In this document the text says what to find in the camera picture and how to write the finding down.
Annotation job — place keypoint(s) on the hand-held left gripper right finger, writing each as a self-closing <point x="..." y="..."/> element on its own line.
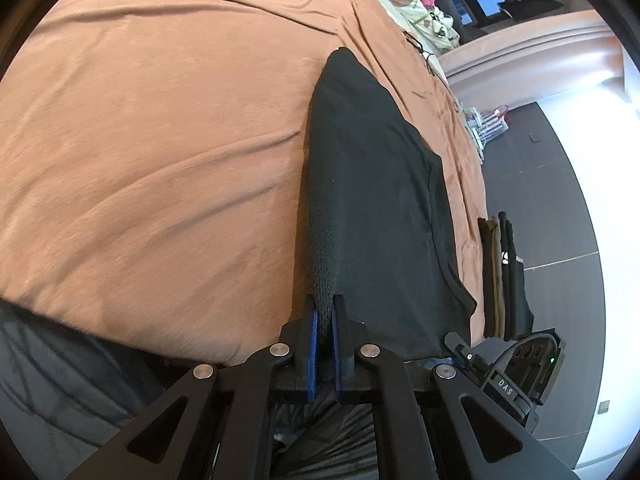
<point x="339" y="350"/>

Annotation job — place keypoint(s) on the black eyeglasses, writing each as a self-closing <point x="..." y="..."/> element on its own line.
<point x="425" y="55"/>

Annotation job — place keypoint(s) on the cream bear print quilt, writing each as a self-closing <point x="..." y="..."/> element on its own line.
<point x="415" y="5"/>

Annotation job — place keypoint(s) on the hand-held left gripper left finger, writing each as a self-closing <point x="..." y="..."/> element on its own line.
<point x="314" y="350"/>

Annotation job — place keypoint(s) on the black shirt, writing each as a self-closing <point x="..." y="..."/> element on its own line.
<point x="375" y="210"/>

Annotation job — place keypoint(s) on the pink curtain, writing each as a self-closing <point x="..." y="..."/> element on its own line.
<point x="530" y="55"/>

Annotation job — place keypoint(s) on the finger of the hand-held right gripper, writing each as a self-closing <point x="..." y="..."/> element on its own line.
<point x="462" y="347"/>

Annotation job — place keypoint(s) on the person's dark grey pants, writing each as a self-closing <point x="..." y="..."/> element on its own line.
<point x="65" y="385"/>

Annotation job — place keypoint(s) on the stack of folded clothes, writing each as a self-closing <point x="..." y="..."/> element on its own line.
<point x="502" y="280"/>

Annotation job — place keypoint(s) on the orange blanket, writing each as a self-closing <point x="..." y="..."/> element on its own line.
<point x="160" y="150"/>

